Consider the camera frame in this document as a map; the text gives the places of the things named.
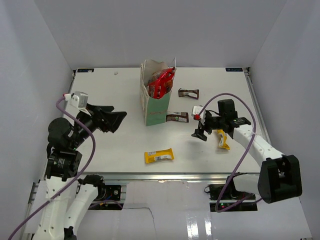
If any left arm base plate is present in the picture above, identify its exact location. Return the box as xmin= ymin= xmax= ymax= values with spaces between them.
xmin=89 ymin=184 xmax=123 ymax=210

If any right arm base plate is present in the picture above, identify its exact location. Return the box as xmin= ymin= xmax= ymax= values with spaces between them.
xmin=203 ymin=184 xmax=258 ymax=213

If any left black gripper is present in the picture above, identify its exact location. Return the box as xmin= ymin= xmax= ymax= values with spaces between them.
xmin=70 ymin=101 xmax=127 ymax=148

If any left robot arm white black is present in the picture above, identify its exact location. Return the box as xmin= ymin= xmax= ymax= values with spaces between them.
xmin=33 ymin=104 xmax=127 ymax=240

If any yellow bar wrapper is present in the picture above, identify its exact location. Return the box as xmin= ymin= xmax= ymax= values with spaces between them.
xmin=144 ymin=148 xmax=175 ymax=164
xmin=216 ymin=129 xmax=230 ymax=151

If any red cookie snack bag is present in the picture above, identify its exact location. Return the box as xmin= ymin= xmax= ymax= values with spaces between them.
xmin=146 ymin=67 xmax=176 ymax=99

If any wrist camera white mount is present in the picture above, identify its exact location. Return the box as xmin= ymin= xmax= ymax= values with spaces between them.
xmin=63 ymin=91 xmax=89 ymax=114
xmin=191 ymin=106 xmax=206 ymax=125

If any aluminium front rail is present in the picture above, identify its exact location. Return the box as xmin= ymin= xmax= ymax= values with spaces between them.
xmin=43 ymin=172 xmax=286 ymax=182

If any green white paper bag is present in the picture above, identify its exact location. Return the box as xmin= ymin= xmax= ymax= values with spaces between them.
xmin=139 ymin=59 xmax=177 ymax=126

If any blue label corner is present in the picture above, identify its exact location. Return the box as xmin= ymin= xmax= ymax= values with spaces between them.
xmin=225 ymin=67 xmax=243 ymax=72
xmin=76 ymin=68 xmax=95 ymax=73

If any blue label right corner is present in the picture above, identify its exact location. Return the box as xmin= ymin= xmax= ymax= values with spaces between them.
xmin=225 ymin=67 xmax=243 ymax=72

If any blue label left corner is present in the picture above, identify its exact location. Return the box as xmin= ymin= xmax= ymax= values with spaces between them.
xmin=76 ymin=68 xmax=95 ymax=73

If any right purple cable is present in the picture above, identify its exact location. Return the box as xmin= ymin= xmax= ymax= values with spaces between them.
xmin=196 ymin=92 xmax=263 ymax=213

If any brown bar wrapper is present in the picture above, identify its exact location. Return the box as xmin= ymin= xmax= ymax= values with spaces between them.
xmin=165 ymin=112 xmax=189 ymax=123
xmin=178 ymin=88 xmax=200 ymax=100

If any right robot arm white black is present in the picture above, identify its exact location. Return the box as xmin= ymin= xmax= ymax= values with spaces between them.
xmin=191 ymin=99 xmax=303 ymax=204

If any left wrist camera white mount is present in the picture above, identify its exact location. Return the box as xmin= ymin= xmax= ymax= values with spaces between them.
xmin=63 ymin=91 xmax=89 ymax=114

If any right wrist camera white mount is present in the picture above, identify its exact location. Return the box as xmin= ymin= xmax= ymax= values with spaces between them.
xmin=191 ymin=106 xmax=206 ymax=125

